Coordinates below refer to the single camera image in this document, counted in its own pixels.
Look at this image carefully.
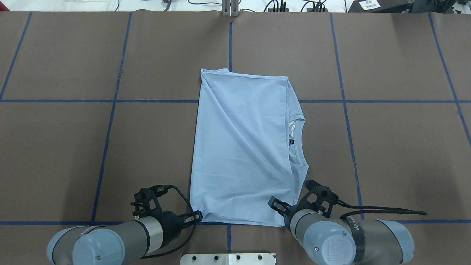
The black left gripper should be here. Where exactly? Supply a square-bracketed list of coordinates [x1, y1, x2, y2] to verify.
[160, 210, 202, 249]

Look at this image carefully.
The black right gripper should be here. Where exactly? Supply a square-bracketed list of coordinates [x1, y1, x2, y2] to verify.
[268, 196, 309, 229]

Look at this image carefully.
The light blue t-shirt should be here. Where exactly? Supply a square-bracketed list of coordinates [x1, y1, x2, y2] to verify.
[190, 68, 309, 227]

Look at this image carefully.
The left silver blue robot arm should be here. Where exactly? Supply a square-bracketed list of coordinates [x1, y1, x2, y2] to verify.
[46, 210, 202, 265]

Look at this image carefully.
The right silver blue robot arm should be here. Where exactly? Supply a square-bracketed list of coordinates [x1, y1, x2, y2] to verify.
[268, 197, 415, 265]

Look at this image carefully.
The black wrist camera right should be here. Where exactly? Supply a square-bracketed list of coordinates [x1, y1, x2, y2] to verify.
[297, 180, 339, 218]

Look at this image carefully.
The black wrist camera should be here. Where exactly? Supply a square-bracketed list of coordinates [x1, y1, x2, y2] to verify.
[297, 180, 339, 218]
[131, 185, 169, 220]

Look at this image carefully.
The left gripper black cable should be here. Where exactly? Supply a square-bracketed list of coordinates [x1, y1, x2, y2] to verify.
[141, 185, 198, 259]

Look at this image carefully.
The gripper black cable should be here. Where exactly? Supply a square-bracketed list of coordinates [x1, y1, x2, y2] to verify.
[141, 185, 198, 259]
[337, 199, 428, 220]

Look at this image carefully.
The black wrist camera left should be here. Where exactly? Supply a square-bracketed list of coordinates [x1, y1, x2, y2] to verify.
[131, 185, 169, 220]

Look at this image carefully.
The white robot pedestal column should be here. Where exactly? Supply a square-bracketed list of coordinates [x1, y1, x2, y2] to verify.
[180, 253, 277, 265]

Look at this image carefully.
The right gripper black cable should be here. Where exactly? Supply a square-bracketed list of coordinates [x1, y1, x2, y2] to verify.
[337, 199, 428, 220]

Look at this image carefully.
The aluminium frame post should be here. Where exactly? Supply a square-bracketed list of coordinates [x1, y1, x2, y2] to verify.
[222, 0, 240, 17]

